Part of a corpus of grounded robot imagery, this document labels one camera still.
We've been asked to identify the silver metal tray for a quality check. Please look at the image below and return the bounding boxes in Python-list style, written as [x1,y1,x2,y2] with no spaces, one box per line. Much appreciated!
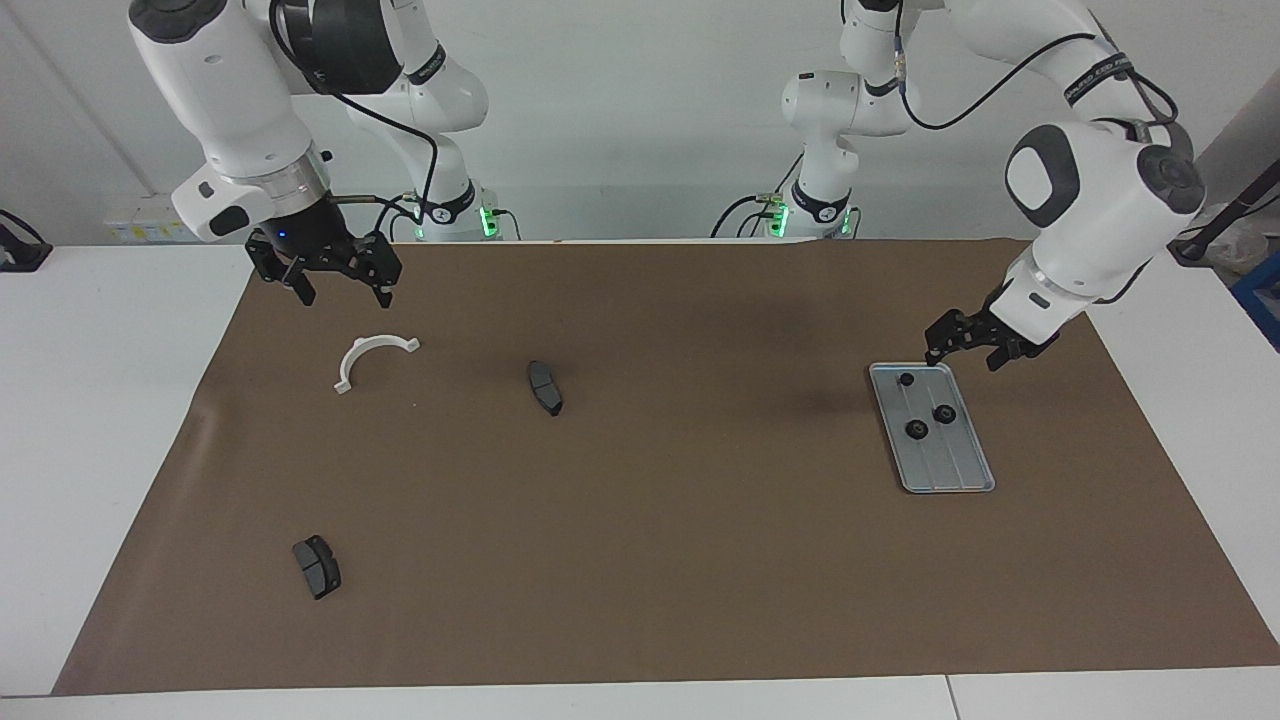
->
[868,362,997,495]

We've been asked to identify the dark grey brake pad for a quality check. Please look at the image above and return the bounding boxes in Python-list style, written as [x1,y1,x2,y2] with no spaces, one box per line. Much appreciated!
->
[527,360,564,418]
[292,535,342,601]

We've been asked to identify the blue box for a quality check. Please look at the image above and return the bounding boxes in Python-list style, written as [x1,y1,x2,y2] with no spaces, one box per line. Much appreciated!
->
[1232,250,1280,351]

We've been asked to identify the black stand leg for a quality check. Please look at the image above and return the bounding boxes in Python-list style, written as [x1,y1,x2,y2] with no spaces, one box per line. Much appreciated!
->
[1165,165,1280,266]

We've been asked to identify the black clamp base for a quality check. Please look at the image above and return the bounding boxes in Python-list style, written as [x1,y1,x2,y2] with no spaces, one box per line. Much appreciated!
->
[0,210,53,273]

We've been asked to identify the brown table mat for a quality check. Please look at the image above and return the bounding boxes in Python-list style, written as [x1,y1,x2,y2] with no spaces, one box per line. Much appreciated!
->
[52,238,1280,696]

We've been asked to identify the white curved plastic bracket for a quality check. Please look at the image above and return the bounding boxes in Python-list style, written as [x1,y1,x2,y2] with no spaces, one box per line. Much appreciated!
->
[333,336,422,395]

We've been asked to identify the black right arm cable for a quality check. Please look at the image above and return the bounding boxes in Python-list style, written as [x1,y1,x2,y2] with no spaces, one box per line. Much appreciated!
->
[270,0,441,226]

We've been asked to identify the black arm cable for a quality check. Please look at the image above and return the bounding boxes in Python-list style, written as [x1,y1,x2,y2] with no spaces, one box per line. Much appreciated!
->
[270,0,441,226]
[893,0,1181,131]

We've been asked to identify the black right base cables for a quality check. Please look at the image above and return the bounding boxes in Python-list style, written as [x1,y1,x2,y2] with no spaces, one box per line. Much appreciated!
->
[372,195,523,241]

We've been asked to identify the black base cables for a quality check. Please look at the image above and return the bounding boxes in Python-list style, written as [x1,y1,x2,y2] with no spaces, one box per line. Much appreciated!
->
[710,150,806,239]
[372,195,523,241]

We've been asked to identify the white wall socket box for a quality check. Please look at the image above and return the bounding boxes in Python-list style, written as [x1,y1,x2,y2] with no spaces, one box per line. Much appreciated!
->
[103,195,216,244]

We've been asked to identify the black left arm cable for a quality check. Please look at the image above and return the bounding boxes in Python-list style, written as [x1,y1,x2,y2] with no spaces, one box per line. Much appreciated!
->
[893,0,1181,131]

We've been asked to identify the black left base cables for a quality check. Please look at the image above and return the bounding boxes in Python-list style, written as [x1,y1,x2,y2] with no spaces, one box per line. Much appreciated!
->
[710,150,806,239]

